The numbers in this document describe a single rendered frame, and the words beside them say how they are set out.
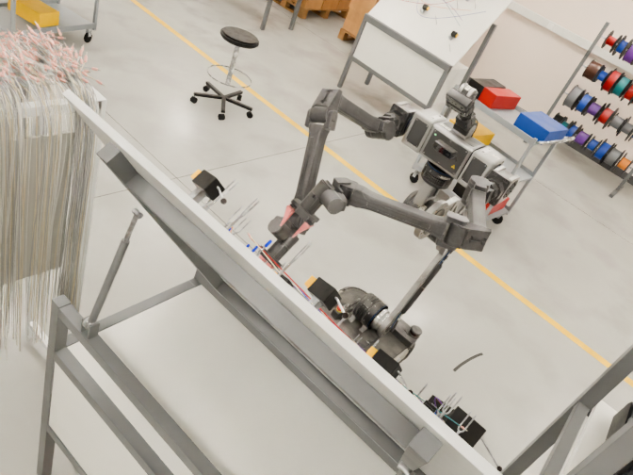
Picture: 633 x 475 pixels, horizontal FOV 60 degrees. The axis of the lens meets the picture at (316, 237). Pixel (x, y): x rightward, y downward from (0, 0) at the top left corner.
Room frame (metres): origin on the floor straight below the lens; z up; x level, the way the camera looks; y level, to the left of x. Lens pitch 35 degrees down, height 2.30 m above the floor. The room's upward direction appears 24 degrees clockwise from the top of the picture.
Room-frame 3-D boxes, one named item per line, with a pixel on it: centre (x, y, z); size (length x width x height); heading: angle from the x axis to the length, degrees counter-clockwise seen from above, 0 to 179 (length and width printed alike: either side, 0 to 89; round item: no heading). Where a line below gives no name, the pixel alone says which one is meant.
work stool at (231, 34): (4.61, 1.26, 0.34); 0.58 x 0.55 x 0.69; 3
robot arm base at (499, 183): (1.98, -0.53, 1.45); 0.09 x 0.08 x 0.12; 62
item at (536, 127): (4.70, -1.09, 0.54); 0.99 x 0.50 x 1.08; 55
